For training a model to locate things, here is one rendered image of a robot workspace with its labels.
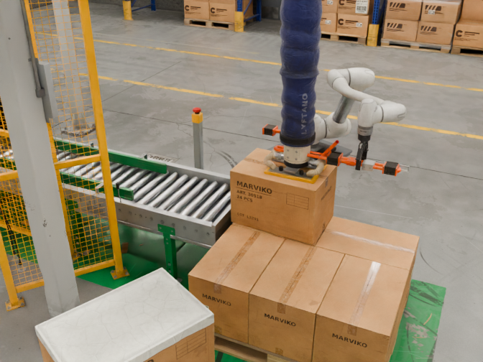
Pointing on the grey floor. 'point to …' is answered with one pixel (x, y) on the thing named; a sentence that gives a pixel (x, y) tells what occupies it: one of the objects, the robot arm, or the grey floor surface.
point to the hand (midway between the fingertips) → (361, 164)
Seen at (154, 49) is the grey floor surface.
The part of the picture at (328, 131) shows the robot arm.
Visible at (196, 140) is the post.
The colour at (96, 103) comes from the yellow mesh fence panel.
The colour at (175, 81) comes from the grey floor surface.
